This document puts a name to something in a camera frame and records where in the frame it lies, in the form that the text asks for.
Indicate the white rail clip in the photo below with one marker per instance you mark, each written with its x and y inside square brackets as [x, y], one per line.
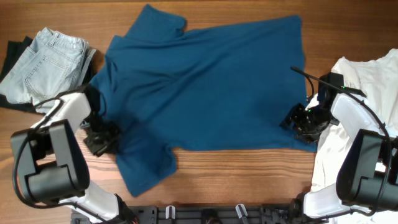
[170, 213]
[241, 211]

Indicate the left white rail clip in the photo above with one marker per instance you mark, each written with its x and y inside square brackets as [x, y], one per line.
[170, 213]

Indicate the right white rail clip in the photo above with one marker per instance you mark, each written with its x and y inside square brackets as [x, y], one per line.
[241, 211]

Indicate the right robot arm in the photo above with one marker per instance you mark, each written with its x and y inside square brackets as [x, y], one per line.
[367, 180]

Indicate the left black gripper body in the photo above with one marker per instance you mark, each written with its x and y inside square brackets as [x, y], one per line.
[104, 132]

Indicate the white garment pile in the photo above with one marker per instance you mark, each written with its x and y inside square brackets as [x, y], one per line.
[377, 79]

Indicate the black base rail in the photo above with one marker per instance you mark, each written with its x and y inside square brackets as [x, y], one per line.
[264, 214]

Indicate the light blue folded jeans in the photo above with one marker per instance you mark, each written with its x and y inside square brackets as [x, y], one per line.
[51, 64]

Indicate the blue t-shirt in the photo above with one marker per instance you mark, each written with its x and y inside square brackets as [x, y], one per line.
[225, 87]

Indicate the black folded garment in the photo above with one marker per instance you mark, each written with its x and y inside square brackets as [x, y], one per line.
[14, 51]

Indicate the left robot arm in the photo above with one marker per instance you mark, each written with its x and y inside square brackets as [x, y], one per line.
[49, 168]

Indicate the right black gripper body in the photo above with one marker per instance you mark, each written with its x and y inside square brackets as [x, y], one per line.
[300, 121]

